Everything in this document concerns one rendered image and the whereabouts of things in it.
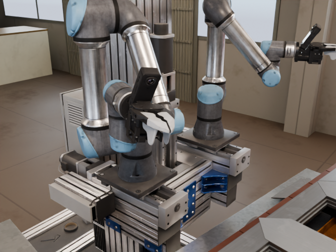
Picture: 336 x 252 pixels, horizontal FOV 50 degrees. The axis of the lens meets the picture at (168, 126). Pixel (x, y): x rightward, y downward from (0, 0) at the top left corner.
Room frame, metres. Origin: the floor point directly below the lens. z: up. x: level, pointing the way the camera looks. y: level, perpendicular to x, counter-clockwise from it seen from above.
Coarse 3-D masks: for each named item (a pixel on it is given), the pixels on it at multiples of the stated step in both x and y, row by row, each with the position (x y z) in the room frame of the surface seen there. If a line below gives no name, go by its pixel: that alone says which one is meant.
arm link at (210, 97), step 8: (200, 88) 1.63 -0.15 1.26; (208, 88) 1.63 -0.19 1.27; (216, 88) 1.62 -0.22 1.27; (200, 96) 1.59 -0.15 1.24; (208, 96) 1.57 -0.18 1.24; (216, 96) 1.57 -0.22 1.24; (200, 104) 1.59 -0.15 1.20; (208, 104) 1.57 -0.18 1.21; (216, 104) 1.57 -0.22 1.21; (200, 112) 1.59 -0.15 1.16; (208, 112) 1.57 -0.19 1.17; (216, 112) 1.57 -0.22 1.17
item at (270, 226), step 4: (268, 220) 1.19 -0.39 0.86; (272, 220) 1.19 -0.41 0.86; (276, 220) 1.19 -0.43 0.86; (280, 220) 1.19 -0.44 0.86; (284, 220) 1.19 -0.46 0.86; (260, 224) 1.16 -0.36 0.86; (264, 224) 1.16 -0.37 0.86; (268, 224) 1.16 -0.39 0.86; (272, 224) 1.16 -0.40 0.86; (276, 224) 1.16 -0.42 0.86; (280, 224) 1.16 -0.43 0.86; (264, 228) 1.14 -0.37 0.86; (268, 228) 1.14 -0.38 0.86; (272, 228) 1.14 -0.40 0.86; (276, 228) 1.14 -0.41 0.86; (264, 232) 1.11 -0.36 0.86; (268, 232) 1.11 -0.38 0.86; (272, 232) 1.11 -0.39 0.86; (264, 236) 1.09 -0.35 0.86
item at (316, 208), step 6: (324, 198) 1.36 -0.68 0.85; (330, 198) 1.35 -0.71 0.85; (318, 204) 1.32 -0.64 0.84; (324, 204) 1.34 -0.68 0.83; (330, 204) 1.34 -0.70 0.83; (312, 210) 1.28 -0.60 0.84; (318, 210) 1.29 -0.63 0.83; (300, 216) 1.22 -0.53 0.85; (306, 216) 1.24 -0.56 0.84; (312, 216) 1.26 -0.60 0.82; (300, 222) 1.21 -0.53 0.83; (306, 222) 1.23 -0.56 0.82; (264, 246) 1.05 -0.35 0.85; (270, 246) 1.06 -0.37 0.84; (276, 246) 1.05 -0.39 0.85
